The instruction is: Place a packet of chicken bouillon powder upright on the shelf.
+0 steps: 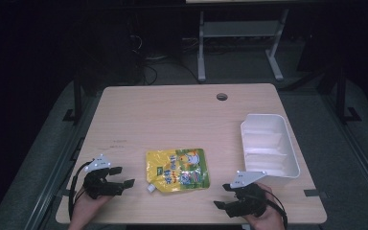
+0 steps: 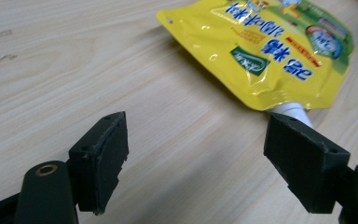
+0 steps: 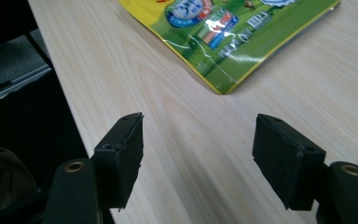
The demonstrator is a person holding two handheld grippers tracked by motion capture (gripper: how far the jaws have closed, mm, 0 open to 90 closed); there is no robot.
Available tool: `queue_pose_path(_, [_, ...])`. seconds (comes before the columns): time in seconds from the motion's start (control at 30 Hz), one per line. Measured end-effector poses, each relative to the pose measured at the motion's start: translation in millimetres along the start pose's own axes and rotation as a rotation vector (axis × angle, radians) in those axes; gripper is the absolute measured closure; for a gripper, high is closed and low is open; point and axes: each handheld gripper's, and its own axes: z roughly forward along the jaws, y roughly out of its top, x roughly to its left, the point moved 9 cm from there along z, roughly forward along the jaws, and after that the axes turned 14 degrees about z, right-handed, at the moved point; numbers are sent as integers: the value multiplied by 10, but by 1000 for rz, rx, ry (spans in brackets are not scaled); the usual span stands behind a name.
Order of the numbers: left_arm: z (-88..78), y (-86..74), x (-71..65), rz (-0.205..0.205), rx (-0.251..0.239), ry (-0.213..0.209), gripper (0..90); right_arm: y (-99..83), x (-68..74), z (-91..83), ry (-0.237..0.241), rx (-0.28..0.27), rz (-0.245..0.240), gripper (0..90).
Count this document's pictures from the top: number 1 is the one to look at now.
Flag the black floor cables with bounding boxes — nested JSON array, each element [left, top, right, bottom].
[[128, 33, 202, 86]]

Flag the dark tape strip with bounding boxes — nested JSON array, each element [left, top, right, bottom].
[[303, 189, 329, 198]]

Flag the yellow spouted pouch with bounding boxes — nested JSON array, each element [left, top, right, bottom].
[[145, 148, 211, 194]]

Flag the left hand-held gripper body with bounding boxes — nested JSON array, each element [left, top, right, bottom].
[[81, 153, 126, 200]]

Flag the black metal stand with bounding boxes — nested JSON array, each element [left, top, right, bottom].
[[61, 78, 84, 124], [332, 65, 362, 125]]

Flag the person's left hand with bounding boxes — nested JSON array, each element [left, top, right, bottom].
[[70, 191, 114, 225]]

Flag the white metal table frame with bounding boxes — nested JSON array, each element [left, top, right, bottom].
[[196, 9, 290, 83]]

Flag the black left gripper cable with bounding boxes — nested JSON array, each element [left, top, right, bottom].
[[68, 160, 93, 221]]

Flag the white plastic bin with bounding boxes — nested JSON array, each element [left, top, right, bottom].
[[240, 113, 301, 180]]

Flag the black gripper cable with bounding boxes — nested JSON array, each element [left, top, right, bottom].
[[265, 190, 289, 229], [68, 160, 93, 221]]

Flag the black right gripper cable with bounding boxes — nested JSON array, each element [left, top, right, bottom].
[[265, 190, 289, 229]]

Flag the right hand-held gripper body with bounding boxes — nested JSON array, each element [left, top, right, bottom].
[[225, 170, 268, 219]]

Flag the person's right hand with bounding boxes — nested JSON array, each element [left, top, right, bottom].
[[242, 182, 287, 230]]

